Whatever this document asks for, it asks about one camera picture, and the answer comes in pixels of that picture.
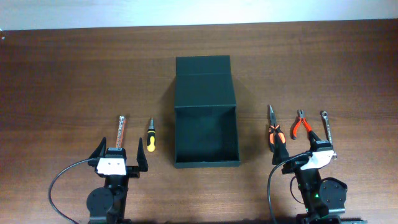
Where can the black open box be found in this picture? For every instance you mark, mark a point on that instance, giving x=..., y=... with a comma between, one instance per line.
x=206, y=133

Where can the orange black long-nose pliers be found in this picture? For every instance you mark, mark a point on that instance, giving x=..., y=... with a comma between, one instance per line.
x=274, y=128

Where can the yellow black screwdriver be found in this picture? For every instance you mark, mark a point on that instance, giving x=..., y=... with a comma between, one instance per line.
x=150, y=143

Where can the orange handled metal file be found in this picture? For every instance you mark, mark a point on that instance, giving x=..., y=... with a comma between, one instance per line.
x=120, y=133

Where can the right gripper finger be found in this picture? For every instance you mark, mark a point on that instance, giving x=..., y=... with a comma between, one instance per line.
x=314, y=140
x=279, y=149

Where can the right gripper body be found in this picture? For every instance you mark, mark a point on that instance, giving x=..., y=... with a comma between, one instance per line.
x=308, y=175

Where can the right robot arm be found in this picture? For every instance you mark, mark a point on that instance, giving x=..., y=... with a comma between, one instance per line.
x=324, y=199

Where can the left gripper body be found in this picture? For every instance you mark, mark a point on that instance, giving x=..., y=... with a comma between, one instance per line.
x=132, y=172

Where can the red small cutting pliers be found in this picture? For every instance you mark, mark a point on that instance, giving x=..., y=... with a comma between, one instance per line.
x=300, y=119

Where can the silver ring spanner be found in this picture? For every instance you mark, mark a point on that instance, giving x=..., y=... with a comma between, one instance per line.
x=324, y=115

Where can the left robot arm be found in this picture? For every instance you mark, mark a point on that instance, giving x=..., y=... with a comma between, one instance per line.
x=107, y=204

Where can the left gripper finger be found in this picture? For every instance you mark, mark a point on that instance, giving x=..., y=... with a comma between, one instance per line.
x=141, y=157
x=100, y=150

